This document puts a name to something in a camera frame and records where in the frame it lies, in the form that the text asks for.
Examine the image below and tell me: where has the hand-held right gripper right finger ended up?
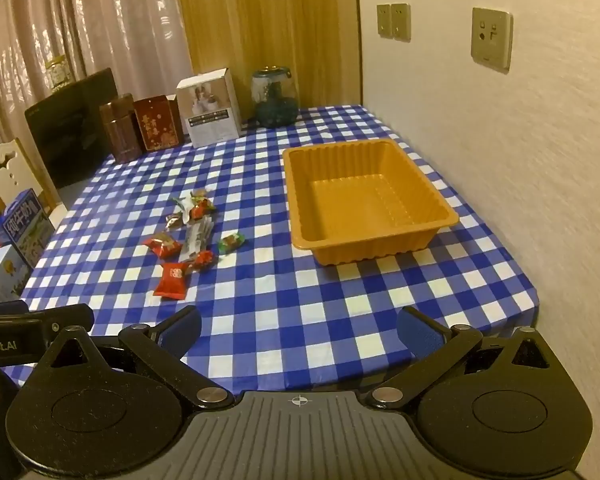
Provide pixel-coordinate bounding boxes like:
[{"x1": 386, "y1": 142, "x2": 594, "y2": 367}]
[{"x1": 371, "y1": 306, "x2": 551, "y2": 409}]

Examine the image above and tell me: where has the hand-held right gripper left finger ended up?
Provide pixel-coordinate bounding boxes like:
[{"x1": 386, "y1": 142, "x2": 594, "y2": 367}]
[{"x1": 40, "y1": 305, "x2": 235, "y2": 409}]

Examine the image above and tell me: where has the plain red square candy packet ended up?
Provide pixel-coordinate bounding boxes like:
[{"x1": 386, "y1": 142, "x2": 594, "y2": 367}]
[{"x1": 154, "y1": 261, "x2": 190, "y2": 301}]

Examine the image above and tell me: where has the red twisted candy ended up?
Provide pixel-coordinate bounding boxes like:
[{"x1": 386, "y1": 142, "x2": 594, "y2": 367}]
[{"x1": 182, "y1": 250, "x2": 216, "y2": 272}]

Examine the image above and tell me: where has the red patterned candy packet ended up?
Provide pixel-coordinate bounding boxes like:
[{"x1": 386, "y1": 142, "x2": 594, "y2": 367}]
[{"x1": 144, "y1": 234, "x2": 182, "y2": 259}]

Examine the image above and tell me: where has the clear seed bar packet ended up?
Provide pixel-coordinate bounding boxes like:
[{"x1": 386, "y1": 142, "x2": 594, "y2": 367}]
[
  {"x1": 196, "y1": 216, "x2": 215, "y2": 250},
  {"x1": 184, "y1": 219, "x2": 207, "y2": 261}
]

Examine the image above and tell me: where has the orange plastic tray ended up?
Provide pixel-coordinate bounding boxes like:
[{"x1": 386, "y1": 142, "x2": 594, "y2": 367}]
[{"x1": 282, "y1": 138, "x2": 460, "y2": 266}]

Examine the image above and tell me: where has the white printed box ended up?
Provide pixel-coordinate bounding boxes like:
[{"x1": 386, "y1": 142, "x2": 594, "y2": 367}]
[{"x1": 0, "y1": 245, "x2": 31, "y2": 305}]

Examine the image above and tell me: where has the blue milk carton box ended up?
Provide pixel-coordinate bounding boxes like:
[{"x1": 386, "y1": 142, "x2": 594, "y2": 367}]
[{"x1": 2, "y1": 189, "x2": 55, "y2": 268}]

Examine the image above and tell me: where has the blue checked tablecloth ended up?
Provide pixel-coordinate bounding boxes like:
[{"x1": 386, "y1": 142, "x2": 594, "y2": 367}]
[{"x1": 2, "y1": 104, "x2": 538, "y2": 393}]

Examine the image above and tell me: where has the white wooden chair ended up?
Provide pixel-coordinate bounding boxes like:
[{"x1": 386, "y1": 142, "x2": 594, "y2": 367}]
[{"x1": 0, "y1": 137, "x2": 48, "y2": 216}]

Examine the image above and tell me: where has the black monitor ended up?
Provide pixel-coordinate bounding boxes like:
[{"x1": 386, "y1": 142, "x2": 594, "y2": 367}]
[{"x1": 24, "y1": 67, "x2": 118, "y2": 191}]

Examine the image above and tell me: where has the brown cylindrical tin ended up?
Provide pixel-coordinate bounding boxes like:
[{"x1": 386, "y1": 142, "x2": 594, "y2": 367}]
[{"x1": 99, "y1": 94, "x2": 143, "y2": 165}]

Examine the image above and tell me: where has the red square tin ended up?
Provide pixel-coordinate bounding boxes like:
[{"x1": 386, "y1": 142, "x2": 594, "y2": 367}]
[{"x1": 133, "y1": 95, "x2": 185, "y2": 153}]

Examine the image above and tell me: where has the white cardboard box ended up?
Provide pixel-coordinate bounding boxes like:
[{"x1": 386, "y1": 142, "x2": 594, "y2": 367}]
[{"x1": 175, "y1": 68, "x2": 242, "y2": 149}]

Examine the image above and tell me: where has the small jar with yellow lid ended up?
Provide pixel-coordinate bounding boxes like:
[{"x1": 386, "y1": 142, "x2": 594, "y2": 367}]
[{"x1": 45, "y1": 55, "x2": 76, "y2": 93}]

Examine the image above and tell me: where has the glass jar with dark contents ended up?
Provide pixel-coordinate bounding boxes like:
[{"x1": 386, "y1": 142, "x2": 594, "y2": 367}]
[{"x1": 251, "y1": 64, "x2": 299, "y2": 128}]

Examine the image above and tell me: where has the pale pink curtain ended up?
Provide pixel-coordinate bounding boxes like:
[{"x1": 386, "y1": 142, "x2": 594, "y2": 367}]
[{"x1": 0, "y1": 0, "x2": 193, "y2": 146}]

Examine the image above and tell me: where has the beige wall socket plate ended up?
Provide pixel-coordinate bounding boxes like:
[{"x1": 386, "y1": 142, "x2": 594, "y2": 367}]
[{"x1": 471, "y1": 7, "x2": 513, "y2": 74}]

